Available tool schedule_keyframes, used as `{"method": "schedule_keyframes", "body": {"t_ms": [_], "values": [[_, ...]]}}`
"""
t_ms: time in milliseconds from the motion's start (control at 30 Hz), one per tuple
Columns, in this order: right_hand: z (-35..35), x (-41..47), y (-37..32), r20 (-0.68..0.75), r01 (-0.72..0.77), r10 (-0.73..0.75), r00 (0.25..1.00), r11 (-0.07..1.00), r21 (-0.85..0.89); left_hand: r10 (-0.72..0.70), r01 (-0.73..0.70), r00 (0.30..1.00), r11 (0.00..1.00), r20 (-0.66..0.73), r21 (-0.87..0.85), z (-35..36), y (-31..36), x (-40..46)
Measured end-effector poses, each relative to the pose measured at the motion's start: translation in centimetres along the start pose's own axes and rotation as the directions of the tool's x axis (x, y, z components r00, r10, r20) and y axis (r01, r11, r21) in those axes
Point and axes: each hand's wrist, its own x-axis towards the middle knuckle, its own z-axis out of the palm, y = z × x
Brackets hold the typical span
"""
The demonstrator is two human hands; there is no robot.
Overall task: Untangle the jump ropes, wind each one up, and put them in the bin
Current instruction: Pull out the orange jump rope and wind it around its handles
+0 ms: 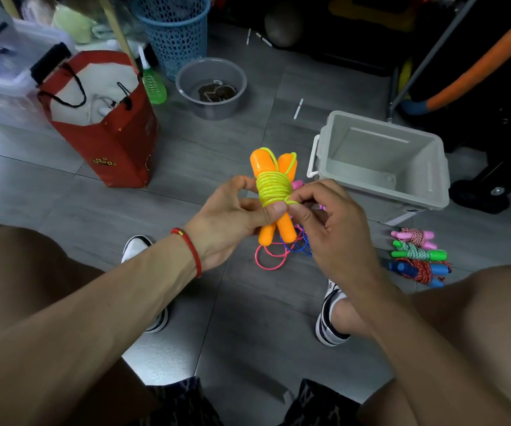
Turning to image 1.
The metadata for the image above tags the black weight machine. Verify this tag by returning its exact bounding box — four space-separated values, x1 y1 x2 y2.
411 0 511 215

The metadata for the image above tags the grey plastic stool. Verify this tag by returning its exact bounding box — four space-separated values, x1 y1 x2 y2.
122 305 203 386

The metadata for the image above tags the brown ball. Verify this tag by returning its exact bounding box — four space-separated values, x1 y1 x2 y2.
264 2 305 49

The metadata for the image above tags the person's left shoe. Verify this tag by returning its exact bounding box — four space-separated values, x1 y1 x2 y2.
120 234 170 335

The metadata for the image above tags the person's shoe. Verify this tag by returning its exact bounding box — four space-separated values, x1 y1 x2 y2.
315 279 352 347
120 234 170 335

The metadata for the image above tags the blue foam handle skipping rope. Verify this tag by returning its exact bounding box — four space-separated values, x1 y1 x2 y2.
386 257 453 289

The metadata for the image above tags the grey plastic basin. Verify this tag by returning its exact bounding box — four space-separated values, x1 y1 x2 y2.
175 57 248 121

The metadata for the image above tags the person's left forearm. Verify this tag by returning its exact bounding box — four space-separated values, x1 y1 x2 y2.
0 234 203 426

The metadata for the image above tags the green spray bottle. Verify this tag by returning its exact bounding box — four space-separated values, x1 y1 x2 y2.
138 45 168 106

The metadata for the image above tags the person's right shoe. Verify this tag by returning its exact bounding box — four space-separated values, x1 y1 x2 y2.
315 279 352 347

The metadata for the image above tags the brown tangled strap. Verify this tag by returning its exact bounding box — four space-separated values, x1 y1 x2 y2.
197 82 238 104

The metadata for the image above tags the person's left hand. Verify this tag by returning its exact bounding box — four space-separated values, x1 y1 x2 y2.
183 175 288 273

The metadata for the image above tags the wound pink-handled rope bundle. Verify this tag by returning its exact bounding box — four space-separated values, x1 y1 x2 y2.
391 228 438 250

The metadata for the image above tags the green braided jump rope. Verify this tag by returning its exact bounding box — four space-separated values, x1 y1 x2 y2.
391 240 448 262

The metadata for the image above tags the multicoloured hula hoop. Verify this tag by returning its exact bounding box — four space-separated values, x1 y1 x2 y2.
399 0 511 117

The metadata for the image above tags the person's leg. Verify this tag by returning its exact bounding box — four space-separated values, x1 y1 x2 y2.
331 264 511 426
0 222 167 426

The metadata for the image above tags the person's left leg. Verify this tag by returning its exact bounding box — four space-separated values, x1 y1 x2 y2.
0 222 167 426

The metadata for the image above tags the white cable bundle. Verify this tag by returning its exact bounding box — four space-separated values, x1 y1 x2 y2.
93 97 123 118

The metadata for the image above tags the person's right leg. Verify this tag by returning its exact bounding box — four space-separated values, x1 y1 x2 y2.
331 264 511 426

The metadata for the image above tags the clear plastic bag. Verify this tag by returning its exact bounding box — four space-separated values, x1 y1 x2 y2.
20 0 150 45

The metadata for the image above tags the red paper bag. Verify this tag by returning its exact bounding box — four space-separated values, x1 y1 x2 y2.
36 50 160 189

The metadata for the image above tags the person's right forearm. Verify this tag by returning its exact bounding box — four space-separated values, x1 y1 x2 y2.
348 279 511 426

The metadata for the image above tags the black rectangular pad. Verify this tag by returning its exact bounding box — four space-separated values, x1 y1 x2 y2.
30 41 73 85

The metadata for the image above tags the white oval side table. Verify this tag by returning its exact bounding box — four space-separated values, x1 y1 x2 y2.
0 0 139 72

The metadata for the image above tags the pile of jump ropes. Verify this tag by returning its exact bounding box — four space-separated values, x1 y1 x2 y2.
254 179 327 271

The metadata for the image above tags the blue mesh wastebasket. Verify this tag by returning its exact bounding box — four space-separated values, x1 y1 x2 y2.
130 0 212 82

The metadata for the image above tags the person's right hand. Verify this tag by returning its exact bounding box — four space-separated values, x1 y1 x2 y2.
287 178 385 293

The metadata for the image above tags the orange handle jump rope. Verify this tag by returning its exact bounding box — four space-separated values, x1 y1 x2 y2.
250 147 301 248

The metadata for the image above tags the red string bracelet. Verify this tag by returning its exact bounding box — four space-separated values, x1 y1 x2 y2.
170 227 203 279

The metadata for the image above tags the yellow flat board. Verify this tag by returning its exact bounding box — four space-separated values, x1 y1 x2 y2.
328 0 418 31

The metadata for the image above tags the grey plastic storage bin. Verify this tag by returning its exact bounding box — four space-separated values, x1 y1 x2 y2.
306 110 451 226

